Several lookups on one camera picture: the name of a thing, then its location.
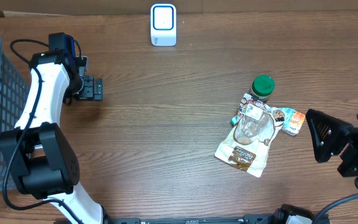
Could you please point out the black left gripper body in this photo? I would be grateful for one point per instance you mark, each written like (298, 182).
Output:
(86, 92)

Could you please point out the orange snack packet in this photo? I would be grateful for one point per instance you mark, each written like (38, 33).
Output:
(296, 124)

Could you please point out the teal wet wipes pack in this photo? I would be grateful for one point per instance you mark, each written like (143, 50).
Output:
(288, 113)

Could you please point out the beige nut snack bag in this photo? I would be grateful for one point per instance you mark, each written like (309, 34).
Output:
(247, 145)

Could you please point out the green cap white bottle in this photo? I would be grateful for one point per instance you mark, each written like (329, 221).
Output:
(262, 87)

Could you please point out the small teal tissue pack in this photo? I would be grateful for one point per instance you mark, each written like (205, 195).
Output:
(235, 120)

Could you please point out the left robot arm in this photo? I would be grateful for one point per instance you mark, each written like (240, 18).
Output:
(42, 167)

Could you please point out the white barcode scanner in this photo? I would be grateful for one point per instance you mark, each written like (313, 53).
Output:
(163, 25)

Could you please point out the brown cardboard backboard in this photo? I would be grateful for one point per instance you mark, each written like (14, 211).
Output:
(115, 7)

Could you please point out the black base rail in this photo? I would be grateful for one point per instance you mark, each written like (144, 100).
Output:
(246, 219)

